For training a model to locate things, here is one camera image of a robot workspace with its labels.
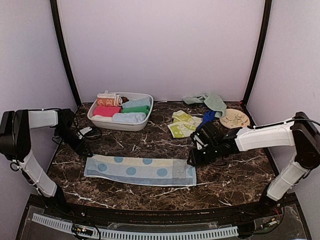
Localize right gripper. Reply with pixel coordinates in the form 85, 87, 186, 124
187, 142, 221, 167

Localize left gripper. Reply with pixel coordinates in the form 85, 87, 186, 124
54, 126, 92, 157

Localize orange bunny towel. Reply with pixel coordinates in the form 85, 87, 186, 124
96, 91, 123, 107

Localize blue polka dot towel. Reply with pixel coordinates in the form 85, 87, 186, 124
84, 154, 197, 187

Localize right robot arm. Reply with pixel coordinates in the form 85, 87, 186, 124
187, 111, 320, 217

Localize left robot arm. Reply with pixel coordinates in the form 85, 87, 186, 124
0, 108, 93, 198

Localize dark blue object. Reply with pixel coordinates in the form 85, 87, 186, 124
196, 110, 216, 130

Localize white plastic basin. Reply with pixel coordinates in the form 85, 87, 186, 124
87, 91, 154, 132

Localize green patterned small towel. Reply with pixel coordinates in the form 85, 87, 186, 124
167, 110, 203, 139

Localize pink rolled towel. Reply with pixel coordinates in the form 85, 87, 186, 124
93, 106, 122, 118

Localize grey green crumpled towel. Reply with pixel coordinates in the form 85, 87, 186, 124
182, 93, 227, 118

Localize light blue rolled towel front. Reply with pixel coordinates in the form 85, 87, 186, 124
112, 112, 147, 123

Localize light blue rolled towel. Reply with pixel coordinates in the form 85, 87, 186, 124
122, 97, 152, 109
112, 112, 147, 123

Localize brown rolled towel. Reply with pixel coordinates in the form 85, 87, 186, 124
121, 97, 129, 103

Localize green rolled towel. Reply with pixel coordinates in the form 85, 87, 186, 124
121, 105, 150, 115

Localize light blue rolled towel back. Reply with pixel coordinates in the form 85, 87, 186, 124
122, 97, 152, 109

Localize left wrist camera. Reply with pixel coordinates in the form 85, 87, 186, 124
76, 126, 92, 139

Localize white slotted cable duct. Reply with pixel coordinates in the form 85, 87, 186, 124
31, 213, 239, 240

